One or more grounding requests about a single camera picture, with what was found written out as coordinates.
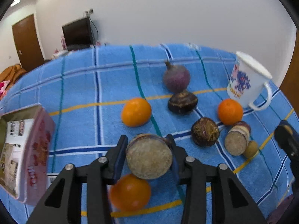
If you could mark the blue plaid towel cloth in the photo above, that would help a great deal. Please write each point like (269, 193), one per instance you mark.
(85, 93)

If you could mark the brown wooden door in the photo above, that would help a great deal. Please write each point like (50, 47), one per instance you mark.
(27, 44)

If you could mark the dark brown flat bulb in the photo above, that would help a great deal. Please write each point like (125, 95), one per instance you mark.
(183, 102)

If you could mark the black flat television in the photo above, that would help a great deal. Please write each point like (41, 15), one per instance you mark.
(78, 34)

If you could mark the dark brown rough bulb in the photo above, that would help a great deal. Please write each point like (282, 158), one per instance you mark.
(205, 132)

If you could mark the white wall power socket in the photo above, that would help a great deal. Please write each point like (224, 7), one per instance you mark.
(89, 12)

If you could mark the white printed enamel mug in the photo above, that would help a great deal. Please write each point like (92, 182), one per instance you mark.
(247, 81)

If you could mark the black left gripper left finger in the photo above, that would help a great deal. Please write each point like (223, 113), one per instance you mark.
(61, 203)

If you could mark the pink tin storage box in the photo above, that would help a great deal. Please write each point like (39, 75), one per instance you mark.
(26, 135)

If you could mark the pink floral cushion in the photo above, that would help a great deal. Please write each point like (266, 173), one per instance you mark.
(3, 88)

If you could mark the cut purple taro piece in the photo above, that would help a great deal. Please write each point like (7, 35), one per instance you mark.
(237, 139)

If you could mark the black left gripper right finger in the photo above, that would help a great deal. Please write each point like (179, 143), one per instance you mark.
(231, 203)

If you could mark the ceiling light fixture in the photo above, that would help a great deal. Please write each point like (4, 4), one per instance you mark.
(15, 2)

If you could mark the purple round turnip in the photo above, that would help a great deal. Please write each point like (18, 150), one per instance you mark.
(176, 78)

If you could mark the orange brown sofa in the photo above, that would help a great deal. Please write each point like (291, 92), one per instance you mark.
(13, 73)

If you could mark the cut taro half large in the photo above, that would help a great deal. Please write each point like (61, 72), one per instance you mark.
(148, 156)

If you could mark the orange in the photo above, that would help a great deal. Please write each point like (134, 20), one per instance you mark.
(130, 193)
(136, 112)
(229, 112)

